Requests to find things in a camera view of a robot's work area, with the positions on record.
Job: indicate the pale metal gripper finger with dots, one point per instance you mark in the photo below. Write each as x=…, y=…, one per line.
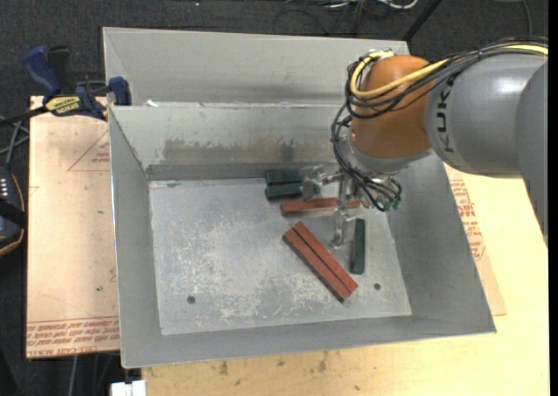
x=312, y=187
x=341, y=230

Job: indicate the red-brown flat block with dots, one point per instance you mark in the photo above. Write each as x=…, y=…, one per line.
x=314, y=268
x=305, y=206
x=328, y=257

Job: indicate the dark green flat block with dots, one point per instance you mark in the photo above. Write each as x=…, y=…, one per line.
x=283, y=177
x=282, y=192
x=358, y=250

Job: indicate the grey metal bin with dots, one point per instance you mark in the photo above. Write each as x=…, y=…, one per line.
x=226, y=254

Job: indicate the brown cardboard board, red print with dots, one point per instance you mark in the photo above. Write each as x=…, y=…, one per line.
x=70, y=233

